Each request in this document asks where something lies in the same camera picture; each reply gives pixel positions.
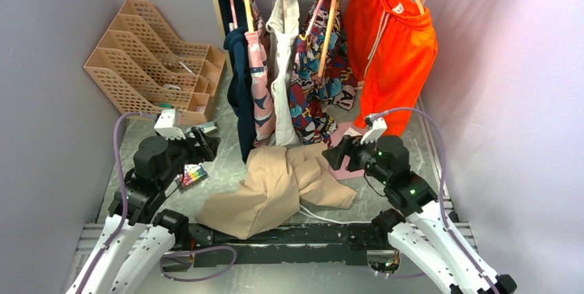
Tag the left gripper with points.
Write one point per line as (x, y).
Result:
(209, 144)

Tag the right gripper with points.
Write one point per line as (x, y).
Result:
(350, 146)

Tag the beige shorts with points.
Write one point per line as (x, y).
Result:
(278, 180)

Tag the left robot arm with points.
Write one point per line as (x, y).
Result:
(137, 232)

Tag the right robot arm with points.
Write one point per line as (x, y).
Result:
(416, 224)

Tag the colourful cartoon print shorts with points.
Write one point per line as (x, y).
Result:
(337, 86)

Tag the navy blue shorts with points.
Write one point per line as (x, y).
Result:
(239, 90)

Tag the pink patterned shorts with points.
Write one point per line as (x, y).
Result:
(260, 86)

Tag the orange shorts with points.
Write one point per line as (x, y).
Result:
(391, 48)

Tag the yellow hanger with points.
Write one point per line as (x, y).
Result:
(249, 16)

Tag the white shorts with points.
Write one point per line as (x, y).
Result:
(283, 27)

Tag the grey stapler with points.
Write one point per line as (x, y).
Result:
(209, 128)

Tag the pink mat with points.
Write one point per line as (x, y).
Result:
(343, 129)

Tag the pack of coloured markers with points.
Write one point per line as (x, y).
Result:
(191, 176)

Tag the beige plastic file organizer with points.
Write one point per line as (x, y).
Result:
(142, 65)

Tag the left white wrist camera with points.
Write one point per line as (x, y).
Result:
(167, 125)

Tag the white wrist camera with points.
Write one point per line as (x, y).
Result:
(376, 127)
(167, 125)

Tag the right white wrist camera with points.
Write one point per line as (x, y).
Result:
(376, 127)

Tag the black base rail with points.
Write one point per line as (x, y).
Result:
(350, 244)

